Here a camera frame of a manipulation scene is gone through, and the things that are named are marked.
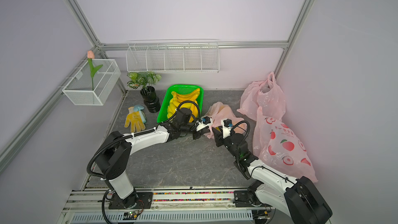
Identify yellow knitted work glove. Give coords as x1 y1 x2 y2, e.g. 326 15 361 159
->
124 107 146 133

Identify green variegated artificial plant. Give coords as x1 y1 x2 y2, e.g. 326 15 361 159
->
127 71 162 95

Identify black ceramic vase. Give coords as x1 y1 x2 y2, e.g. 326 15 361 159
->
140 86 161 113

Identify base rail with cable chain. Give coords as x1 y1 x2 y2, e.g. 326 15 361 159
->
57 187 292 224

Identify yellow banana bunch in basket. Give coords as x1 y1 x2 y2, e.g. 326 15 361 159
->
167 88 200 119

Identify green plastic basket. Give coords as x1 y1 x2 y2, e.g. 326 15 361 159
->
157 85 204 123

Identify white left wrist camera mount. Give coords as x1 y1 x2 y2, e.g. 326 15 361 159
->
196 116 213 131

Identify artificial pink tulip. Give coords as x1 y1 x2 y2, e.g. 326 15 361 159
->
87 50 103 91

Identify aluminium frame profile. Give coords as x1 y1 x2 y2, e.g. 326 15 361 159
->
1 0 315 174

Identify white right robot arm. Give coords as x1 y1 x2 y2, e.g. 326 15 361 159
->
212 128 333 224

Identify white wire wall basket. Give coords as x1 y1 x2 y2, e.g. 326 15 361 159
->
62 59 121 106

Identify pink peach printed bag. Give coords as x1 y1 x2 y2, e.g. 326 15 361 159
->
252 107 318 183

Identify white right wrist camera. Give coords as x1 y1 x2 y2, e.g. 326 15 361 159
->
221 118 233 139

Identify plain pink plastic bag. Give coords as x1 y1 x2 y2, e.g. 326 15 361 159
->
237 72 286 120

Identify black corrugated cable conduit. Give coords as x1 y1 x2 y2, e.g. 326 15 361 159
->
86 100 201 179

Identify white wire wall shelf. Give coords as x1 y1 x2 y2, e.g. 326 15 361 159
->
126 39 220 73

